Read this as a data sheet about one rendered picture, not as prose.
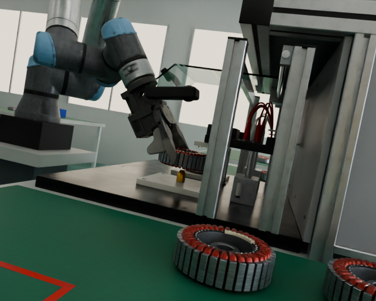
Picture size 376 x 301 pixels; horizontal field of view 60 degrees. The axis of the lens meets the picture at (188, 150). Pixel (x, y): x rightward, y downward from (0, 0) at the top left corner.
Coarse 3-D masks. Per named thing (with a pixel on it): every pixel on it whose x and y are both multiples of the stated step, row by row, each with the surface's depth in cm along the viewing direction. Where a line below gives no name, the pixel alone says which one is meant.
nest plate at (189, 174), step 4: (176, 168) 96; (180, 168) 97; (172, 172) 91; (176, 172) 91; (188, 172) 92; (188, 176) 90; (192, 176) 90; (196, 176) 90; (200, 176) 90; (228, 176) 99
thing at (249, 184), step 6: (240, 174) 71; (234, 180) 67; (240, 180) 67; (246, 180) 66; (252, 180) 66; (258, 180) 67; (234, 186) 67; (246, 186) 66; (252, 186) 66; (234, 192) 67; (246, 192) 66; (252, 192) 66; (234, 198) 67; (240, 198) 67; (246, 198) 66; (252, 198) 66; (246, 204) 66; (252, 204) 66
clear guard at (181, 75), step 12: (168, 72) 87; (180, 72) 92; (192, 72) 91; (204, 72) 88; (216, 72) 85; (168, 84) 95; (180, 84) 101; (192, 84) 109; (216, 84) 105; (252, 84) 93; (264, 84) 90; (276, 84) 86
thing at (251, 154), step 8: (208, 128) 68; (208, 136) 68; (232, 136) 67; (200, 144) 69; (232, 144) 67; (240, 144) 67; (248, 144) 66; (256, 144) 66; (264, 152) 65; (272, 152) 65; (248, 160) 67; (248, 168) 67; (248, 176) 67
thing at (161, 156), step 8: (184, 152) 76; (192, 152) 76; (200, 152) 76; (160, 160) 71; (168, 160) 69; (184, 160) 68; (192, 160) 68; (200, 160) 69; (184, 168) 69; (192, 168) 68; (200, 168) 70
